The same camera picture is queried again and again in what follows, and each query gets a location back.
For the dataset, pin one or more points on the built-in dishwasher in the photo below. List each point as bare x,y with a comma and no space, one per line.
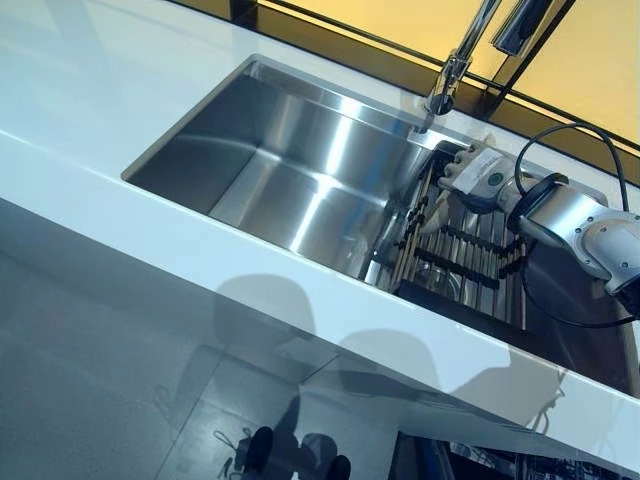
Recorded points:
500,465

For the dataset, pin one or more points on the black sink dish rack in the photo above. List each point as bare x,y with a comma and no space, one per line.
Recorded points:
465,260

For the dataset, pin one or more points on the white cabinet door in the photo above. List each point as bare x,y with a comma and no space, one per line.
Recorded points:
100,350

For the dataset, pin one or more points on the chrome pull-down kitchen faucet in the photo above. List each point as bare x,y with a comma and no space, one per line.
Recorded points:
455,70

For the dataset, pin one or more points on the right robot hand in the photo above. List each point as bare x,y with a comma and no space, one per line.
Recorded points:
480,175

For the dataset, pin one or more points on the beige round ceramic plate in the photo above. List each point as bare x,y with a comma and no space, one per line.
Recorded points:
436,215

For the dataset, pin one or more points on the stainless steel kitchen sink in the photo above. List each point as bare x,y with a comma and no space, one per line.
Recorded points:
280,175

